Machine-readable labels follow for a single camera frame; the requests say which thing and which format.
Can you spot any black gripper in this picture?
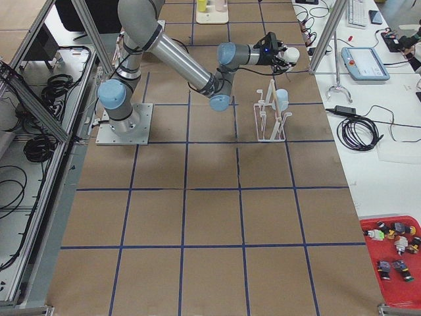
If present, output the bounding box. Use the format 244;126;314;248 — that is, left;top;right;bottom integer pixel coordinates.
256;41;293;73

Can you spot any pale green plastic cup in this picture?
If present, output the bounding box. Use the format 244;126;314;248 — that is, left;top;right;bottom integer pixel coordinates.
282;47;300;66

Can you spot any light blue plastic cup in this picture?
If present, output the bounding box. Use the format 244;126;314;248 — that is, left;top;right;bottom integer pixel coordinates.
276;89;289;111

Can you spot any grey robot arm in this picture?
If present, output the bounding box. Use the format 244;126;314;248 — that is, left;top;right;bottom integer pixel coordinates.
98;0;299;136

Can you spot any pink plastic cup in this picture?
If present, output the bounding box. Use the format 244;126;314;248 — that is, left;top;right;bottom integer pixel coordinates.
214;0;226;12

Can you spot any yellow plastic cup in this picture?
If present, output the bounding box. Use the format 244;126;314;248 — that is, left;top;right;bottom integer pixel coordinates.
197;0;207;13

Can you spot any cream plastic tray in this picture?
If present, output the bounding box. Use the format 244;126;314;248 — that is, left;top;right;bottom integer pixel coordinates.
195;0;229;24

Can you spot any black power adapter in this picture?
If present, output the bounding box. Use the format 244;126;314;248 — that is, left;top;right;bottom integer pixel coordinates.
334;105;357;117

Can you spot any blue teach pendant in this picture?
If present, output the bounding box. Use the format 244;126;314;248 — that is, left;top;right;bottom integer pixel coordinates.
341;47;390;82

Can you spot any white keyboard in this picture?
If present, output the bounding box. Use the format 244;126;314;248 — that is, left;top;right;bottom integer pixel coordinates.
347;0;368;29

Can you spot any red parts tray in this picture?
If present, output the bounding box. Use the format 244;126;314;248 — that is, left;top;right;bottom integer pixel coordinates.
360;215;420;309

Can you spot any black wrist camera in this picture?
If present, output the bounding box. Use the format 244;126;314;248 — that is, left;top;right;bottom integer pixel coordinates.
253;32;278;52

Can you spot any white wire cup rack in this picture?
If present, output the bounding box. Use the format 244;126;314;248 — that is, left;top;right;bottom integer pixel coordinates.
253;79;292;142

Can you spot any aluminium frame post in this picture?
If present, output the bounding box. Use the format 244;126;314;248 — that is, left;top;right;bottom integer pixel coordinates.
309;0;348;74

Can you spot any coiled black cable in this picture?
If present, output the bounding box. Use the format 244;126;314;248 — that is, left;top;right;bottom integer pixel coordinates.
340;117;384;151

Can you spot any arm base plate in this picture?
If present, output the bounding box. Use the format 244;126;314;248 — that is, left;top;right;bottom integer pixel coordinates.
96;103;153;145

